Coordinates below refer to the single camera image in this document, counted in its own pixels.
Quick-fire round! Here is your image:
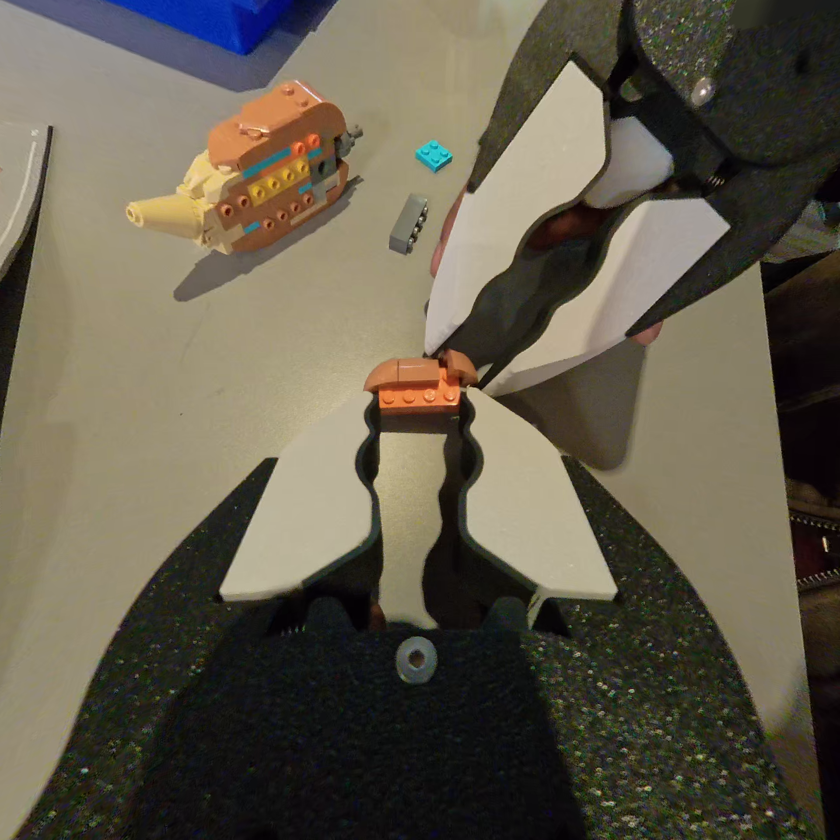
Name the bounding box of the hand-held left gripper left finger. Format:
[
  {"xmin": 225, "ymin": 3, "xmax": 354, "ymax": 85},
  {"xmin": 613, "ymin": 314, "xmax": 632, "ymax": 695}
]
[{"xmin": 218, "ymin": 394, "xmax": 383, "ymax": 601}]

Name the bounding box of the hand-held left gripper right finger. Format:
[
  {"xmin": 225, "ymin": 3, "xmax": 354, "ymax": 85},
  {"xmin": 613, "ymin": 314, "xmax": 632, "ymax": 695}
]
[{"xmin": 458, "ymin": 392, "xmax": 619, "ymax": 618}]

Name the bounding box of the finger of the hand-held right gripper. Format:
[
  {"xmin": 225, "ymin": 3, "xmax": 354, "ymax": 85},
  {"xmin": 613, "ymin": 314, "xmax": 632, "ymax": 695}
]
[
  {"xmin": 482, "ymin": 196, "xmax": 732, "ymax": 398},
  {"xmin": 423, "ymin": 59, "xmax": 613, "ymax": 358}
]

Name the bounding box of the grey long brick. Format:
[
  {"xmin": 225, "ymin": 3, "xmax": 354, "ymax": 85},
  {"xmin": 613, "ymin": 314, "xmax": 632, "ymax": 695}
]
[{"xmin": 388, "ymin": 193, "xmax": 431, "ymax": 255}]

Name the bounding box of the orange brick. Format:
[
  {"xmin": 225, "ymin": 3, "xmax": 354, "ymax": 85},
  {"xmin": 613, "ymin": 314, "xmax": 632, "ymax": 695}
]
[{"xmin": 377, "ymin": 379, "xmax": 462, "ymax": 418}]

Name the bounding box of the brown tan brick-built model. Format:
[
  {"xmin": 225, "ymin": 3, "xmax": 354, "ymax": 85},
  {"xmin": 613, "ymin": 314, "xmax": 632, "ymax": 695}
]
[{"xmin": 126, "ymin": 80, "xmax": 365, "ymax": 256}]

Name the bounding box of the blue plastic bin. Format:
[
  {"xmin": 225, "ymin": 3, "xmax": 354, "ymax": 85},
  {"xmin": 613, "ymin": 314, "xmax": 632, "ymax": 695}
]
[{"xmin": 105, "ymin": 0, "xmax": 339, "ymax": 56}]

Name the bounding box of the grey desk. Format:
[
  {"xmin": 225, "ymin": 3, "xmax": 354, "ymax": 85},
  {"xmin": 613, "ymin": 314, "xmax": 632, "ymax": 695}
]
[{"xmin": 0, "ymin": 0, "xmax": 815, "ymax": 840}]

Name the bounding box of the person's right hand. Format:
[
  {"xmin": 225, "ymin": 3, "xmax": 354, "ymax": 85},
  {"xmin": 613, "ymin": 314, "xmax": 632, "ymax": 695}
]
[{"xmin": 428, "ymin": 187, "xmax": 469, "ymax": 282}]

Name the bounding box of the grey open instruction booklet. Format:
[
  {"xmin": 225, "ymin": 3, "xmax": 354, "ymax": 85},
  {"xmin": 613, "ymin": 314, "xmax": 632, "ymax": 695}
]
[{"xmin": 0, "ymin": 121, "xmax": 55, "ymax": 283}]

